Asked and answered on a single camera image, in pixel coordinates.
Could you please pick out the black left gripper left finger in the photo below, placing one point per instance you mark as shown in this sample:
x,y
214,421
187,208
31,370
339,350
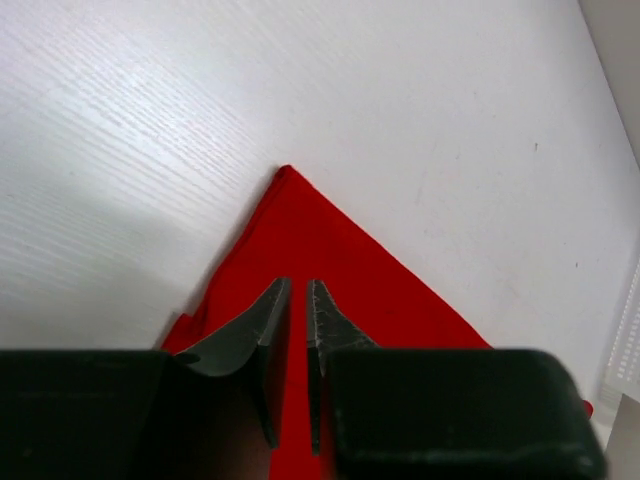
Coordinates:
x,y
252,347

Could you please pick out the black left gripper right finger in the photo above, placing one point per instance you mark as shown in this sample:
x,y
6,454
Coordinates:
x,y
327,330

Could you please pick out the red t shirt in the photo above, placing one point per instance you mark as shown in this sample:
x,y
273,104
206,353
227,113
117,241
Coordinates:
x,y
434,401

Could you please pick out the white plastic mesh basket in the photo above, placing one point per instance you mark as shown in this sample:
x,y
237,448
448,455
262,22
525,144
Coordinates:
x,y
621,372

